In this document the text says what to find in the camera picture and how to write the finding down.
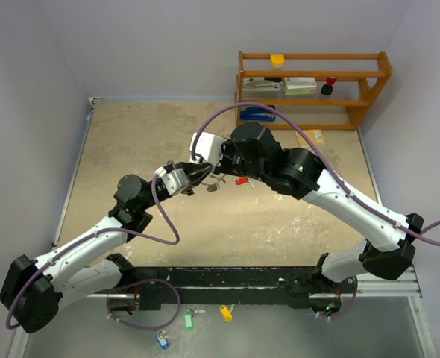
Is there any red tag key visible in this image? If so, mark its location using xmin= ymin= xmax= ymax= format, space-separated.
xmin=235 ymin=177 xmax=254 ymax=188

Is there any green tag key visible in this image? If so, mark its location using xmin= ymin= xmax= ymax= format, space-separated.
xmin=183 ymin=309 xmax=205 ymax=331

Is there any yellow tape measure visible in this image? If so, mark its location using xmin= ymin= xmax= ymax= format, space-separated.
xmin=270 ymin=54 xmax=285 ymax=68

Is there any blue black stapler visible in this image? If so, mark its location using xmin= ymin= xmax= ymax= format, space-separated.
xmin=239 ymin=107 xmax=276 ymax=122

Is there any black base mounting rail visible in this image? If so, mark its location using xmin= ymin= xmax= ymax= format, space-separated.
xmin=107 ymin=254 xmax=356 ymax=311

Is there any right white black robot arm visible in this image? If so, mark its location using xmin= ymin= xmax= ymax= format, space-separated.
xmin=213 ymin=122 xmax=423 ymax=292

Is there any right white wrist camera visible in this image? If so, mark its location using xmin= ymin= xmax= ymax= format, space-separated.
xmin=189 ymin=132 xmax=227 ymax=167

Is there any blue tag key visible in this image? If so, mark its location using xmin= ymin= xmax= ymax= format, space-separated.
xmin=156 ymin=330 xmax=176 ymax=350

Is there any white green box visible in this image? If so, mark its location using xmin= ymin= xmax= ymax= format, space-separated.
xmin=283 ymin=77 xmax=317 ymax=95

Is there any yellow tag key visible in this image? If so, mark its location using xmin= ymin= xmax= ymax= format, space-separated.
xmin=219 ymin=304 xmax=235 ymax=323

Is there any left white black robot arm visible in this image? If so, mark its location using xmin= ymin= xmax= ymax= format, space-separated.
xmin=0 ymin=162 xmax=213 ymax=333

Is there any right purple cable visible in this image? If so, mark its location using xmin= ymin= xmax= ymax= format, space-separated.
xmin=190 ymin=102 xmax=440 ymax=321

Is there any grey black stapler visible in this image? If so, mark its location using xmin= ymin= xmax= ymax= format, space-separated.
xmin=242 ymin=77 xmax=283 ymax=92

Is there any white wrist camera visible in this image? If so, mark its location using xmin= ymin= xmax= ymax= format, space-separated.
xmin=189 ymin=132 xmax=227 ymax=167
xmin=154 ymin=160 xmax=190 ymax=196

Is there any large silver keyring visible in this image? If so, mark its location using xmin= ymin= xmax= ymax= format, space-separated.
xmin=201 ymin=173 xmax=226 ymax=186

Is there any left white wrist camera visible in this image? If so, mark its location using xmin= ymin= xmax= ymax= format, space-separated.
xmin=154 ymin=160 xmax=190 ymax=196

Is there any wooden shelf rack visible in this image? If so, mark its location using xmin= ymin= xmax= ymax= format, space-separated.
xmin=235 ymin=51 xmax=392 ymax=130

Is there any red black stamp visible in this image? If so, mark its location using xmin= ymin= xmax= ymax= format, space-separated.
xmin=321 ymin=77 xmax=337 ymax=96

